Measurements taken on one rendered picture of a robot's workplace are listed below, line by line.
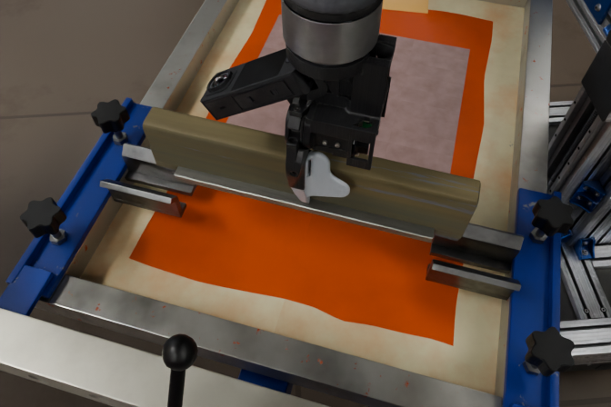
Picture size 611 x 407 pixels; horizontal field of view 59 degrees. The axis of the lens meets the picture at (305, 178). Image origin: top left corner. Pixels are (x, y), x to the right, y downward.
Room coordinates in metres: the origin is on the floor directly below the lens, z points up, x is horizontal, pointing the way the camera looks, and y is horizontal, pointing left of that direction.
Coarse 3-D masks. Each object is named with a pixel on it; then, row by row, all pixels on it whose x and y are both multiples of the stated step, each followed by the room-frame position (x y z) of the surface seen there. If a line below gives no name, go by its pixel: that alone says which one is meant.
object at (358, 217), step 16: (176, 176) 0.36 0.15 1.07; (192, 176) 0.36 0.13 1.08; (208, 176) 0.36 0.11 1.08; (240, 192) 0.34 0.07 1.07; (256, 192) 0.34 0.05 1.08; (272, 192) 0.34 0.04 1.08; (304, 208) 0.32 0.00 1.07; (320, 208) 0.32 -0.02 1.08; (336, 208) 0.32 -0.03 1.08; (368, 224) 0.30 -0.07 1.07; (384, 224) 0.29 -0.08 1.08; (400, 224) 0.29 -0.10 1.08; (416, 224) 0.29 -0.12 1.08
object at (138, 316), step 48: (480, 0) 0.84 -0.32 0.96; (528, 0) 0.81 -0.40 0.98; (192, 48) 0.67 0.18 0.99; (528, 48) 0.67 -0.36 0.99; (528, 96) 0.57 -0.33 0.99; (144, 144) 0.48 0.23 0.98; (528, 144) 0.47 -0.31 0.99; (96, 240) 0.34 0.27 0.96; (96, 288) 0.26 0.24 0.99; (144, 336) 0.21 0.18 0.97; (192, 336) 0.20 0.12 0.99; (240, 336) 0.20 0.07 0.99; (336, 384) 0.15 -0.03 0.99; (384, 384) 0.15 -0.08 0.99; (432, 384) 0.15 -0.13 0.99
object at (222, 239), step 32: (256, 32) 0.76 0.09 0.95; (256, 128) 0.53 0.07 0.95; (224, 192) 0.42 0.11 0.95; (160, 224) 0.37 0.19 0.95; (192, 224) 0.37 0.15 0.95; (224, 224) 0.37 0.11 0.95; (256, 224) 0.37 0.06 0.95; (288, 224) 0.37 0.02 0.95; (160, 256) 0.32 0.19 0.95; (192, 256) 0.32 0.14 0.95; (224, 256) 0.32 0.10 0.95; (256, 256) 0.32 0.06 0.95; (288, 256) 0.32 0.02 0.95; (256, 288) 0.28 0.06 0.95
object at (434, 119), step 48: (432, 48) 0.71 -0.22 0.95; (480, 48) 0.71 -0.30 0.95; (432, 96) 0.60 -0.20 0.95; (480, 96) 0.60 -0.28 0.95; (384, 144) 0.50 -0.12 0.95; (432, 144) 0.50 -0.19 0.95; (336, 240) 0.34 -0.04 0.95; (384, 240) 0.34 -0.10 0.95; (288, 288) 0.28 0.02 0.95; (336, 288) 0.28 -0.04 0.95; (384, 288) 0.28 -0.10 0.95; (432, 288) 0.28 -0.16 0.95; (432, 336) 0.21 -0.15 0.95
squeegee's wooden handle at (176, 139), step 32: (160, 128) 0.38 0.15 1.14; (192, 128) 0.37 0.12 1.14; (224, 128) 0.37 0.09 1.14; (160, 160) 0.38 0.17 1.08; (192, 160) 0.37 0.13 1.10; (224, 160) 0.35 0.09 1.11; (256, 160) 0.34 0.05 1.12; (384, 160) 0.33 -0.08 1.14; (288, 192) 0.34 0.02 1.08; (352, 192) 0.32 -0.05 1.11; (384, 192) 0.31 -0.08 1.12; (416, 192) 0.30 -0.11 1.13; (448, 192) 0.29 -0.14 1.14; (448, 224) 0.29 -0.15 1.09
